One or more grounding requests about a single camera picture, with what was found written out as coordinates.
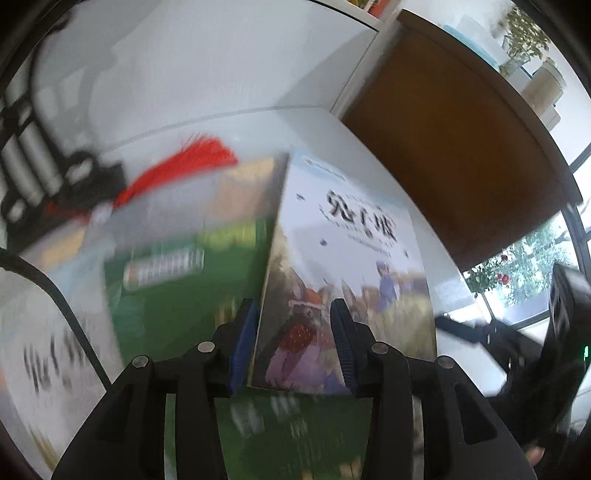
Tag red tassel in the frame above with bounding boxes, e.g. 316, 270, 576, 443
113, 134, 238, 208

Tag dark green leafy book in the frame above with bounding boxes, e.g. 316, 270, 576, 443
213, 394, 376, 480

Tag blue tissue box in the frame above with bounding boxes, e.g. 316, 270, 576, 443
443, 14, 504, 65

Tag red flowering potted plant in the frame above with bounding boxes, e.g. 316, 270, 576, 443
464, 231, 555, 305

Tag brown wooden cabinet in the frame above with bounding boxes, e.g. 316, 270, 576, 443
342, 9, 583, 273

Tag bright green leafy book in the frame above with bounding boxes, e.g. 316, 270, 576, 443
102, 217, 278, 370

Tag beige vase with plant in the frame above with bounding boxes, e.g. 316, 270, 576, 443
499, 4, 566, 112

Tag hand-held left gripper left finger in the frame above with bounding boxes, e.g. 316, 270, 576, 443
51, 299, 259, 480

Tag black fan stand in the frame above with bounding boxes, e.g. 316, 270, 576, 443
0, 28, 127, 241

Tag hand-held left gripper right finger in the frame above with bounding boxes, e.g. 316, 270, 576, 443
330, 299, 539, 480

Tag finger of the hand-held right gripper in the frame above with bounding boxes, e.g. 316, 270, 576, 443
434, 314, 513, 347

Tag window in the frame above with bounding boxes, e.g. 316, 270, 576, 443
462, 138, 591, 333

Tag white storybook purple figure cover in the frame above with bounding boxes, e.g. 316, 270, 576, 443
246, 151, 438, 397

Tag person's right hand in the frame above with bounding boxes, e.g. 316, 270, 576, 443
525, 444, 549, 468

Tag black cable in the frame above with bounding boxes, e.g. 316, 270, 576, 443
0, 247, 114, 384

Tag white storybook brown animals cover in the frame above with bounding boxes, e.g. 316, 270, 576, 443
0, 272, 123, 476

